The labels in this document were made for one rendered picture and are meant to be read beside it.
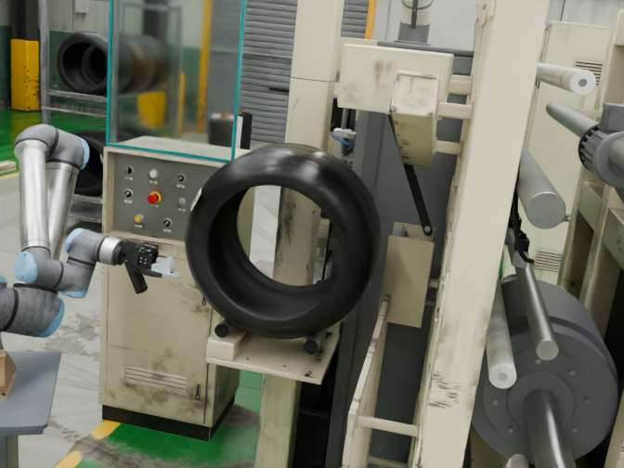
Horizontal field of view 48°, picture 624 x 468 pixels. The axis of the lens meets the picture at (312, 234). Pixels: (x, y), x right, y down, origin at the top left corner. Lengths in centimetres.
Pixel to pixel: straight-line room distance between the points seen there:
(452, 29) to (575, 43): 593
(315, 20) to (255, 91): 953
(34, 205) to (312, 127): 93
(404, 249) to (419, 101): 83
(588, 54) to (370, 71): 375
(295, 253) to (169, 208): 76
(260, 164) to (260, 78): 977
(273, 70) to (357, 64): 1001
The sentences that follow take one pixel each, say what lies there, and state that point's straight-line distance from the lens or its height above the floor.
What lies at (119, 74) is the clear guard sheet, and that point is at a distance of 296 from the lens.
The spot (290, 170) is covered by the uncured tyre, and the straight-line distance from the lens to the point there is 195.
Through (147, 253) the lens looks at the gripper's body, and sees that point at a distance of 225.
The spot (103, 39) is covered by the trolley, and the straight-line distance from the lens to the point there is 573.
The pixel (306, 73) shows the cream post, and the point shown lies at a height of 167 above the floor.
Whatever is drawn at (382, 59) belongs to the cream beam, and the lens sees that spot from 165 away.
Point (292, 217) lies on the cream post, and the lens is 238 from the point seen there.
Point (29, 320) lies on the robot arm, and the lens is 254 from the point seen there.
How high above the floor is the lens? 179
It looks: 16 degrees down
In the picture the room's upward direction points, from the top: 6 degrees clockwise
